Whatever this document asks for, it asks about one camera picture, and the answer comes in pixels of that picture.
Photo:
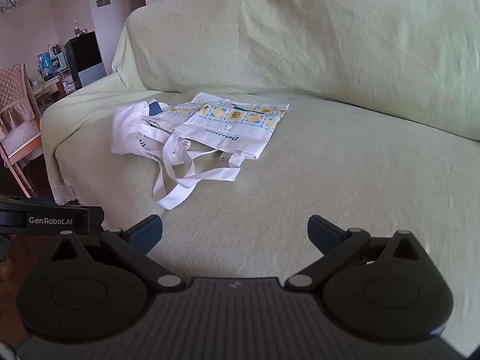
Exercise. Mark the white shopping bag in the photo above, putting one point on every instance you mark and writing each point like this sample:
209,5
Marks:
127,131

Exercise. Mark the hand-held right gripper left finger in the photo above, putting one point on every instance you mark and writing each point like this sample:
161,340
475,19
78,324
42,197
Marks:
147,232

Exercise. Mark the wall switch plate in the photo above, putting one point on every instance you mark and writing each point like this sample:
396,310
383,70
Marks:
103,2

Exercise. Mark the sofa with green cover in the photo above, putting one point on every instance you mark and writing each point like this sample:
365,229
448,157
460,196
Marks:
300,45

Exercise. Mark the printed blue yellow shopping bag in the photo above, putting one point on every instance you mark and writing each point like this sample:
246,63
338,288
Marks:
225,120

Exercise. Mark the black refrigerator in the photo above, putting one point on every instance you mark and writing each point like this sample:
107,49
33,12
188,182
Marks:
86,60

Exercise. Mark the white side table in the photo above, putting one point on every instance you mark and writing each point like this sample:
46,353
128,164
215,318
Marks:
47,90

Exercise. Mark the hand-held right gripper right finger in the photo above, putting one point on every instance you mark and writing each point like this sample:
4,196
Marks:
322,232

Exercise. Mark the teal countertop appliance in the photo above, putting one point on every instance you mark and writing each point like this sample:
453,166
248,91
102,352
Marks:
60,62

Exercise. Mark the chair with quilted cover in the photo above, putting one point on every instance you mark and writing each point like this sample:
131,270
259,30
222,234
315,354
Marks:
15,93

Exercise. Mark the blue water jug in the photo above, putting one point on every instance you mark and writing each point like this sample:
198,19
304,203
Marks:
44,63

